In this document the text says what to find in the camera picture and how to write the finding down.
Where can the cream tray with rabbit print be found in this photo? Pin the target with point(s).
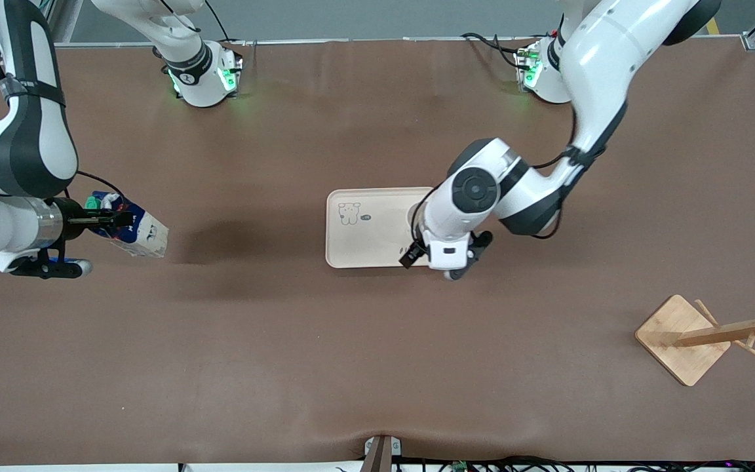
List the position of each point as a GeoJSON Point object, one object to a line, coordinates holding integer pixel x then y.
{"type": "Point", "coordinates": [364, 242]}

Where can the wooden mug stand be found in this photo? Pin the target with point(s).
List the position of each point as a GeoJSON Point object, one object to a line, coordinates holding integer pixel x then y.
{"type": "Point", "coordinates": [682, 341]}

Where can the blue white milk carton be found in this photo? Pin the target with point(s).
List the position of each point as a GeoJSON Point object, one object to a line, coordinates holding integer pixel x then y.
{"type": "Point", "coordinates": [148, 239]}

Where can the table edge clamp bracket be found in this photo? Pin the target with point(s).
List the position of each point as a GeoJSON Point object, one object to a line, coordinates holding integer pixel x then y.
{"type": "Point", "coordinates": [381, 453]}

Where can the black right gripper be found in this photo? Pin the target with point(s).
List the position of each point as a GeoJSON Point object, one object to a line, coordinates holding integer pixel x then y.
{"type": "Point", "coordinates": [73, 215]}

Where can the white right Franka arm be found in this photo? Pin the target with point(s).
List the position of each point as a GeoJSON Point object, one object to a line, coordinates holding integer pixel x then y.
{"type": "Point", "coordinates": [30, 144]}

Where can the brown table mat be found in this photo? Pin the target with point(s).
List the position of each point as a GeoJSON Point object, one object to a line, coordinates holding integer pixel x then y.
{"type": "Point", "coordinates": [286, 360]}

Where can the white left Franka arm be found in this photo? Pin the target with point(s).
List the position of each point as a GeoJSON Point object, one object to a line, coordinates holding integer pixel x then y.
{"type": "Point", "coordinates": [600, 65]}

